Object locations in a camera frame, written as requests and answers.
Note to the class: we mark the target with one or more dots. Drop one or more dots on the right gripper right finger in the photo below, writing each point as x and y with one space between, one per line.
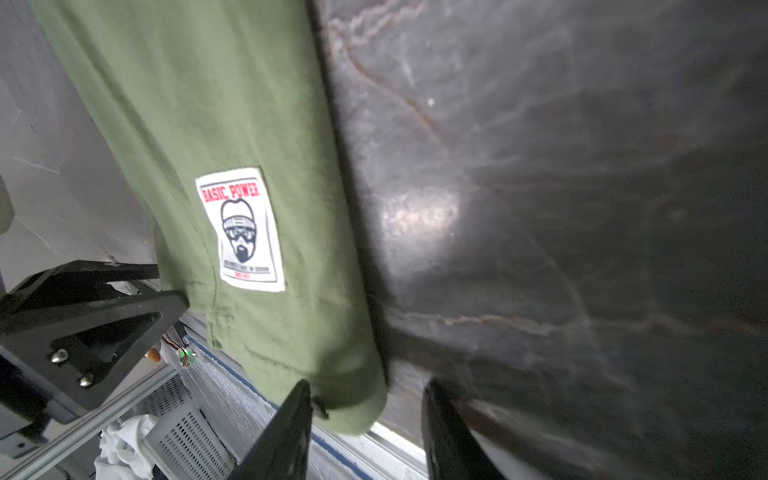
451 450

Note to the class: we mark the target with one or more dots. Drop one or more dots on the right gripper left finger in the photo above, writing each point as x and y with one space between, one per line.
281 452

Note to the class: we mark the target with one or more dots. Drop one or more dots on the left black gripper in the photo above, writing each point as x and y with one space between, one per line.
69 336

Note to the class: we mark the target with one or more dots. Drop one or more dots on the green tank top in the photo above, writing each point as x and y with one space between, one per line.
217 115

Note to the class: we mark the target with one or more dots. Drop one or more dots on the white crumpled cloth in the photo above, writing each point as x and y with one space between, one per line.
123 455

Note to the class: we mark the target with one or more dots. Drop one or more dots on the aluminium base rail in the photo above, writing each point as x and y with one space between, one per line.
375 457

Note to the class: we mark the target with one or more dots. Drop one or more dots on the white perforated cable duct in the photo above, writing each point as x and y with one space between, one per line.
182 443

